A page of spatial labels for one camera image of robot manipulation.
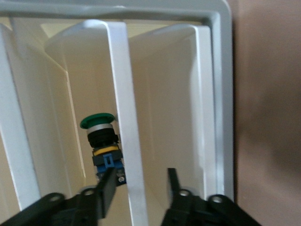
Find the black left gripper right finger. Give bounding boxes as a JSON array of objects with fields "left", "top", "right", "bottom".
[{"left": 161, "top": 167, "right": 261, "bottom": 226}]

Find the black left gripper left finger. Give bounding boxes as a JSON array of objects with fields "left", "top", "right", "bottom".
[{"left": 0, "top": 167, "right": 118, "bottom": 226}]

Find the green push button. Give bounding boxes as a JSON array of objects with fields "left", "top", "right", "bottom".
[{"left": 79, "top": 113, "right": 127, "bottom": 186}]

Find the white plastic drawer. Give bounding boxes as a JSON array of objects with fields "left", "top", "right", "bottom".
[
  {"left": 127, "top": 23, "right": 217, "bottom": 205},
  {"left": 10, "top": 18, "right": 150, "bottom": 226},
  {"left": 0, "top": 22, "right": 42, "bottom": 212}
]

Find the white drawer cabinet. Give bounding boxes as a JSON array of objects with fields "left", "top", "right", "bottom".
[{"left": 0, "top": 0, "right": 234, "bottom": 203}]

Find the brown table mat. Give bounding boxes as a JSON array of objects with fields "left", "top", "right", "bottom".
[{"left": 228, "top": 0, "right": 301, "bottom": 226}]

